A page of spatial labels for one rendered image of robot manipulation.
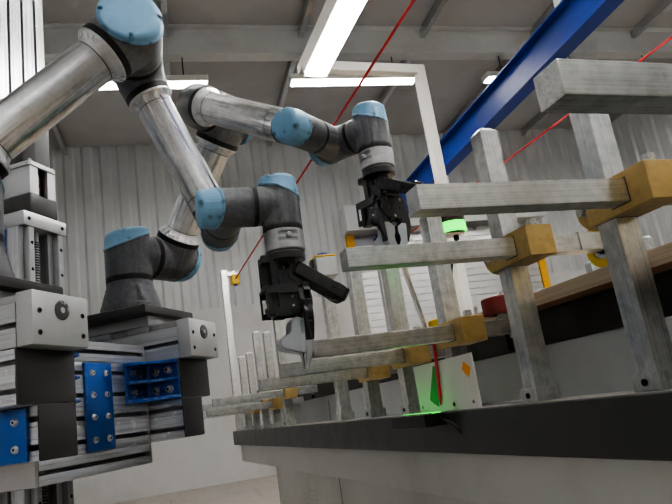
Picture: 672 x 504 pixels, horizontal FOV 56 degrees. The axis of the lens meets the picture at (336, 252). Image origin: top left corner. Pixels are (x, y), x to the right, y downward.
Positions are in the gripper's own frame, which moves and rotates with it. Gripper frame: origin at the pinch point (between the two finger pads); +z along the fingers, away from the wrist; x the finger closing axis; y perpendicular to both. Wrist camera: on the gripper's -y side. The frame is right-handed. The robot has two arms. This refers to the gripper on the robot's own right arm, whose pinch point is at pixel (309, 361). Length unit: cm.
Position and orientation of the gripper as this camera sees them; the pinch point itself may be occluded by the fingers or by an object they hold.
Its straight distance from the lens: 114.9
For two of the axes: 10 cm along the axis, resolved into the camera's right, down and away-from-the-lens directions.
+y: -9.5, 0.5, -3.2
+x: 3.0, -2.7, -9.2
